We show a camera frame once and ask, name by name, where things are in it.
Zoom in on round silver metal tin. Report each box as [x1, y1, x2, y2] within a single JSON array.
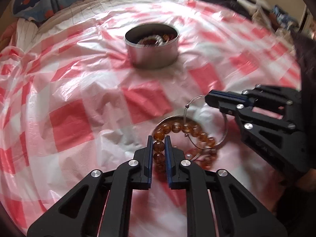
[[124, 23, 179, 70]]

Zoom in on white striped bed sheet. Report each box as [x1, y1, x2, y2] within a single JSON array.
[[10, 0, 185, 51]]

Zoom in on red white checkered plastic sheet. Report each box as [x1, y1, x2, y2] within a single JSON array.
[[1, 0, 300, 232]]

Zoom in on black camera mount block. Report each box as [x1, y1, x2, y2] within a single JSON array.
[[292, 30, 316, 154]]

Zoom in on white bead bracelet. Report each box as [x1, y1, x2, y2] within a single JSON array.
[[137, 35, 166, 47]]

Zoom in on orange pink clothes pile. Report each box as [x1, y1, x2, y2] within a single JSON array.
[[0, 20, 18, 51]]

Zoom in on person's right hand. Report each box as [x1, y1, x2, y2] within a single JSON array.
[[296, 168, 316, 192]]

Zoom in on silver bangle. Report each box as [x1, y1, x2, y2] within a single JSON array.
[[183, 95, 228, 150]]

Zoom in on amber bead bracelet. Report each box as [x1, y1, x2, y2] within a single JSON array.
[[152, 118, 219, 171]]

